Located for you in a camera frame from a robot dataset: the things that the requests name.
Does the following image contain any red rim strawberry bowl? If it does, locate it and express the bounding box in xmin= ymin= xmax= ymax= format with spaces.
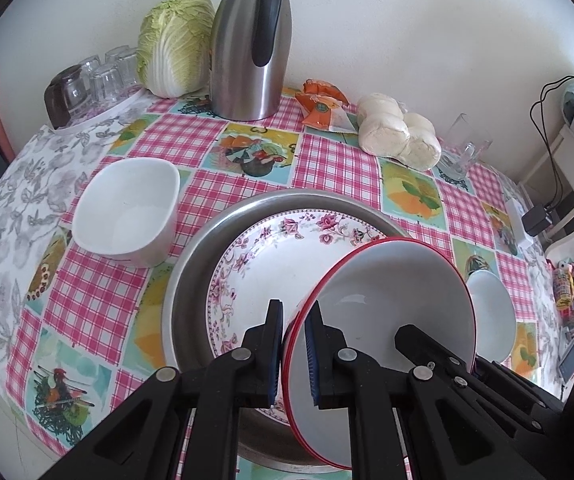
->
xmin=281 ymin=238 xmax=477 ymax=469

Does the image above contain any pale blue bowl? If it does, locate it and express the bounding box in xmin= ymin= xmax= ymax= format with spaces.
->
xmin=467 ymin=270 xmax=516 ymax=363

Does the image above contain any stainless steel round pan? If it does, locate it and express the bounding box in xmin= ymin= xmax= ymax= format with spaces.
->
xmin=161 ymin=187 xmax=413 ymax=476

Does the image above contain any floral round plate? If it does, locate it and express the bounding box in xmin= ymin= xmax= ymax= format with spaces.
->
xmin=205 ymin=207 xmax=409 ymax=428

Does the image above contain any small white square bowl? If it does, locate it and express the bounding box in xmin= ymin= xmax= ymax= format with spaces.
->
xmin=71 ymin=157 xmax=181 ymax=268

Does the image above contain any smartphone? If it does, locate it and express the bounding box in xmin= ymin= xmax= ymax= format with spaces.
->
xmin=558 ymin=341 xmax=574 ymax=384

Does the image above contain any checkered pink tablecloth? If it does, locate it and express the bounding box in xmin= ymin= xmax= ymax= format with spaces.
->
xmin=0 ymin=93 xmax=562 ymax=454

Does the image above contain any colourful candy pack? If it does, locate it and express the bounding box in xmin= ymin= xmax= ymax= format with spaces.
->
xmin=550 ymin=259 xmax=574 ymax=330

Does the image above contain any white power strip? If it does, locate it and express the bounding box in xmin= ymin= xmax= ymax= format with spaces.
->
xmin=505 ymin=197 xmax=534 ymax=250

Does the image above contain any black power adapter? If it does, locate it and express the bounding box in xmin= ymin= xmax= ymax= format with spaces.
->
xmin=521 ymin=204 xmax=552 ymax=237

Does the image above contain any glass mug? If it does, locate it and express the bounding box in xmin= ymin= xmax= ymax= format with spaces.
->
xmin=438 ymin=113 xmax=493 ymax=180

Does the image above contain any bag of steamed buns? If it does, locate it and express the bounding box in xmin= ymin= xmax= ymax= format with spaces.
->
xmin=357 ymin=93 xmax=442 ymax=171

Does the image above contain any orange snack packet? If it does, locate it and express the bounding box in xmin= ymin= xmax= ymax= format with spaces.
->
xmin=295 ymin=79 xmax=357 ymax=133

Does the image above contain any stainless steel thermos jug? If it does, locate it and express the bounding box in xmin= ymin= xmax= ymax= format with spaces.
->
xmin=209 ymin=0 xmax=293 ymax=122

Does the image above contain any tray of drinking glasses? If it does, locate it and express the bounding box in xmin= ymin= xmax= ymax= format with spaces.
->
xmin=67 ymin=46 xmax=141 ymax=127

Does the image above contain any napa cabbage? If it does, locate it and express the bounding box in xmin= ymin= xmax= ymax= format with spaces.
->
xmin=136 ymin=0 xmax=214 ymax=99

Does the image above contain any black cable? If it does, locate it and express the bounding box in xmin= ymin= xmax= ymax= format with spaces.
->
xmin=528 ymin=74 xmax=574 ymax=212

